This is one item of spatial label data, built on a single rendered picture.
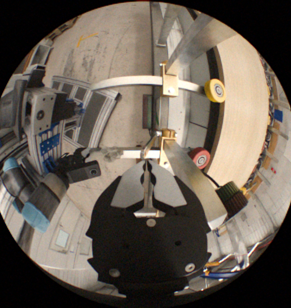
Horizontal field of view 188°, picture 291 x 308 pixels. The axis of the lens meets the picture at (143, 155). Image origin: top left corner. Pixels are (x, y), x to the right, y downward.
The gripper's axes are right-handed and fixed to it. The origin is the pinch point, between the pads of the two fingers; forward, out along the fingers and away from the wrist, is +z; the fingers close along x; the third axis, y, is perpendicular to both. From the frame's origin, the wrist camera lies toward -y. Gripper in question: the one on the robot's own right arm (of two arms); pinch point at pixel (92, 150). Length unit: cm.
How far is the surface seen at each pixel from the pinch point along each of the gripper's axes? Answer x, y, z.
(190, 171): -5.8, -29.5, -20.3
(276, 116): -159, -577, 50
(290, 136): -136, -747, -59
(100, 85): -24.7, -7.6, -1.5
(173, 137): -6.5, -31.2, -4.3
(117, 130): 10, 12, 83
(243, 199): -7.0, -34.6, -29.0
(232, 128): -14, -56, -7
